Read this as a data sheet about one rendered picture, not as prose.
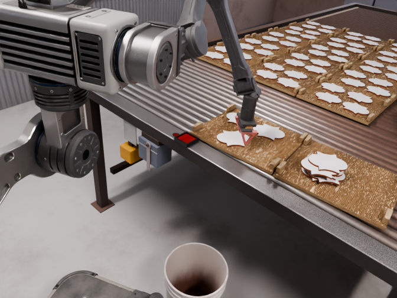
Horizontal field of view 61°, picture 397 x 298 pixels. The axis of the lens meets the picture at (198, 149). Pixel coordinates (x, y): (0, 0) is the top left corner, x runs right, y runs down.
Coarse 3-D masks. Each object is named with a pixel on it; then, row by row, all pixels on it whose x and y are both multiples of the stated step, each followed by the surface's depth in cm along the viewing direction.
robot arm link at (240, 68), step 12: (216, 0) 115; (216, 12) 118; (228, 12) 119; (228, 24) 119; (228, 36) 121; (228, 48) 124; (240, 48) 126; (240, 60) 125; (240, 72) 128; (240, 84) 131
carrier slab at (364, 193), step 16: (320, 144) 149; (288, 160) 137; (352, 160) 140; (288, 176) 128; (304, 176) 129; (352, 176) 131; (368, 176) 132; (384, 176) 133; (320, 192) 122; (336, 192) 122; (352, 192) 123; (368, 192) 124; (384, 192) 125; (352, 208) 116; (368, 208) 117; (384, 208) 117; (384, 224) 111
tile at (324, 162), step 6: (312, 156) 131; (318, 156) 132; (324, 156) 132; (330, 156) 132; (312, 162) 128; (318, 162) 128; (324, 162) 129; (330, 162) 129; (336, 162) 129; (342, 162) 130; (318, 168) 126; (324, 168) 126; (330, 168) 126; (336, 168) 126; (342, 168) 126
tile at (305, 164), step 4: (304, 160) 130; (304, 164) 128; (308, 164) 128; (304, 168) 127; (308, 168) 126; (312, 168) 126; (316, 168) 127; (312, 172) 124; (316, 172) 124; (320, 172) 125; (324, 172) 125; (328, 172) 125; (332, 172) 125; (324, 176) 124; (328, 176) 123
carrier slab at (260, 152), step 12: (216, 120) 159; (228, 120) 160; (264, 120) 163; (192, 132) 148; (204, 132) 149; (216, 132) 150; (240, 132) 152; (288, 132) 155; (216, 144) 142; (252, 144) 144; (264, 144) 145; (276, 144) 146; (288, 144) 147; (300, 144) 147; (240, 156) 136; (252, 156) 137; (264, 156) 138; (276, 156) 138; (288, 156) 139; (264, 168) 131
